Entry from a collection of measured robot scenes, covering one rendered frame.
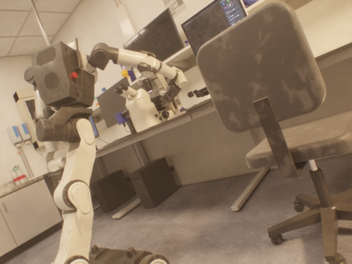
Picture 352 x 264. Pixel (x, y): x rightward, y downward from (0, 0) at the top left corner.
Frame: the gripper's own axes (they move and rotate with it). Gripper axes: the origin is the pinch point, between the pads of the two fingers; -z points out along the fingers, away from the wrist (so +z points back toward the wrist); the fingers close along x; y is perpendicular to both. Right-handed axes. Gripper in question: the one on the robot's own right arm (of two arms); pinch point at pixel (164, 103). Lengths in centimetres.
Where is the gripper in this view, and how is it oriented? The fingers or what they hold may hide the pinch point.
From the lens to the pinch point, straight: 178.0
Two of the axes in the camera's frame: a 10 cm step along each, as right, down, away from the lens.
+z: 4.7, -6.3, -6.2
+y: 6.7, 7.1, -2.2
